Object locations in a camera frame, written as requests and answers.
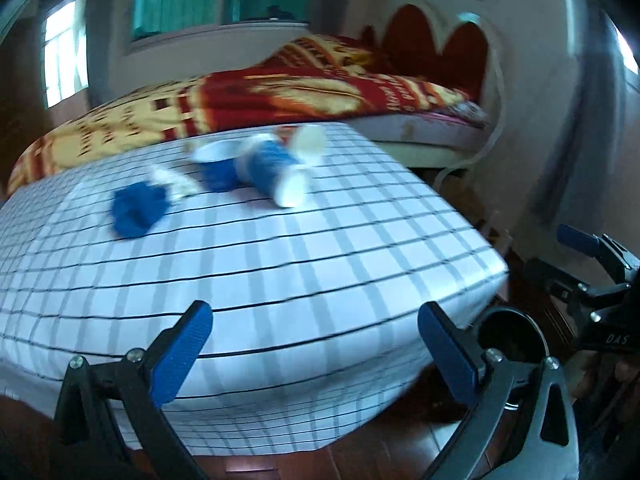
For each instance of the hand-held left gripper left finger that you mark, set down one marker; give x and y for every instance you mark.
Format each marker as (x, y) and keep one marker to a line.
(180, 355)

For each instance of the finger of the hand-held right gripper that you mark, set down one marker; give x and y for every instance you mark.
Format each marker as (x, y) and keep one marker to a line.
(577, 237)
(560, 280)

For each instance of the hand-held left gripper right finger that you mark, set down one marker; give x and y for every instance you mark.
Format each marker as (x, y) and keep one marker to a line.
(447, 355)

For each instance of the black trash bin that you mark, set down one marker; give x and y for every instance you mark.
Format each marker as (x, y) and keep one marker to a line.
(510, 335)

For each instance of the blue cloth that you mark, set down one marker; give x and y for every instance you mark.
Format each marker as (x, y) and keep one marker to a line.
(137, 207)

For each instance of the cream cloth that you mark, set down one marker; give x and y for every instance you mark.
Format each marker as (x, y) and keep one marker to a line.
(172, 182)

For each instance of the blue paper bowl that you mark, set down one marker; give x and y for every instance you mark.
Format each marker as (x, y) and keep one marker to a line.
(217, 167)

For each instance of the blue paper cup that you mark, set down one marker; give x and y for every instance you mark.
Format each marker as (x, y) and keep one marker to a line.
(272, 170)

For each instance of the white paper cup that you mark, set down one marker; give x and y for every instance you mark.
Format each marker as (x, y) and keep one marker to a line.
(309, 145)

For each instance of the person's right hand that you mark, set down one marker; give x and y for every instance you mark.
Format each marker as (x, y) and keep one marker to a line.
(590, 375)

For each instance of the grey blue curtain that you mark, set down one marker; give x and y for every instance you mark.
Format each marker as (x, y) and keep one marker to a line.
(595, 125)

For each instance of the white checkered tablecloth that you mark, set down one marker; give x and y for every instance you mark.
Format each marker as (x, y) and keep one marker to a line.
(300, 270)

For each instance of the floral pillow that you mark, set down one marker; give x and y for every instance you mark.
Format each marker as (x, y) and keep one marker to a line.
(467, 112)

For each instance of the bright side window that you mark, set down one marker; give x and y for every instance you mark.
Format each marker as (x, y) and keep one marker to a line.
(629, 52)

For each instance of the red scalloped headboard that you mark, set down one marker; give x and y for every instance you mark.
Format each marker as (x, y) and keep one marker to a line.
(465, 55)

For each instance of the red and yellow printed blanket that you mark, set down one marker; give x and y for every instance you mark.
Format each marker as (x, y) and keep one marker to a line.
(250, 95)

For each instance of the small bright window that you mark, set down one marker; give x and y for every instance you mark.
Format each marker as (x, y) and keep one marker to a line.
(65, 55)

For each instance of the dark object on windowsill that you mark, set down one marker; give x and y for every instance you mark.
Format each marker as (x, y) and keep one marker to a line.
(277, 11)

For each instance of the bed mattress and frame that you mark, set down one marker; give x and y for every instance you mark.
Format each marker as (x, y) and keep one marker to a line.
(415, 132)

